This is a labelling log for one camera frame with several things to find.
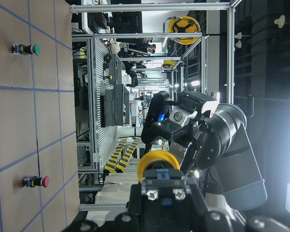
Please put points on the yellow hard hat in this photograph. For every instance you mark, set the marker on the yellow hard hat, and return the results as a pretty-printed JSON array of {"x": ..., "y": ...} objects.
[{"x": 184, "y": 24}]

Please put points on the red push button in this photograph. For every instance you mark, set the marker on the red push button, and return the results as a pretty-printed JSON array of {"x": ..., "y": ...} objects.
[{"x": 33, "y": 181}]

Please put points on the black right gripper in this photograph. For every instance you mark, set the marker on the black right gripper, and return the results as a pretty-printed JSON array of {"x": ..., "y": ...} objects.
[{"x": 197, "y": 137}]

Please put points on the green push button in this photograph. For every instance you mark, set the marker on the green push button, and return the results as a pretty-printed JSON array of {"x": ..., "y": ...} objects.
[{"x": 26, "y": 49}]

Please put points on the yellow push button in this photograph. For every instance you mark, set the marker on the yellow push button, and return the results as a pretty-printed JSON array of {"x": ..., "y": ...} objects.
[{"x": 161, "y": 179}]

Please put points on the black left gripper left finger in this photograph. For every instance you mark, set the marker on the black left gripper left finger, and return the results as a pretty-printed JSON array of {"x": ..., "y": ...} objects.
[{"x": 137, "y": 200}]

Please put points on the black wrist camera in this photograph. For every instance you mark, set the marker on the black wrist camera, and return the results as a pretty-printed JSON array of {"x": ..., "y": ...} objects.
[{"x": 158, "y": 111}]

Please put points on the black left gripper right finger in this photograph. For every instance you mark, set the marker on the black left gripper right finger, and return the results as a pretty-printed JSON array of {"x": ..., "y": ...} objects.
[{"x": 194, "y": 202}]

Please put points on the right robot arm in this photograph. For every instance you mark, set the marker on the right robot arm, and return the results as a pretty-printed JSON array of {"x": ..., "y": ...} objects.
[{"x": 237, "y": 171}]

